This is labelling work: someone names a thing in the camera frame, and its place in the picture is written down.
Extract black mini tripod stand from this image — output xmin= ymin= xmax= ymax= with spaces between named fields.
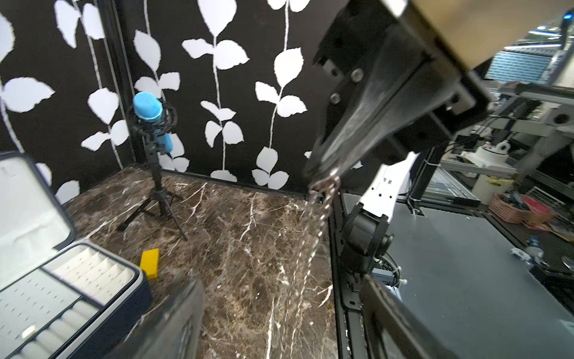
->
xmin=117 ymin=142 xmax=188 ymax=241

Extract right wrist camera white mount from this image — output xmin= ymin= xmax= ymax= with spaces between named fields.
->
xmin=411 ymin=0 xmax=573 ymax=70

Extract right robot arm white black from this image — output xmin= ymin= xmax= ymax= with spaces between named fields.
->
xmin=304 ymin=1 xmax=493 ymax=274

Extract blue microphone on tripod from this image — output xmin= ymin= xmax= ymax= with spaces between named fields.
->
xmin=130 ymin=91 xmax=178 ymax=154

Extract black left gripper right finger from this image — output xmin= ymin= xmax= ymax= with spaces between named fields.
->
xmin=360 ymin=275 xmax=457 ymax=359

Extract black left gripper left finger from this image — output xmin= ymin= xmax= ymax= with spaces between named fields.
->
xmin=106 ymin=279 xmax=205 ymax=358

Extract yellow rectangular block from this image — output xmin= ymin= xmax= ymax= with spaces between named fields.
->
xmin=140 ymin=248 xmax=159 ymax=280

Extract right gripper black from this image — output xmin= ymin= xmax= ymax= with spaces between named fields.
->
xmin=303 ymin=1 xmax=491 ymax=183

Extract silver jewelry chain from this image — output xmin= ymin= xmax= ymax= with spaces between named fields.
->
xmin=286 ymin=168 xmax=342 ymax=351

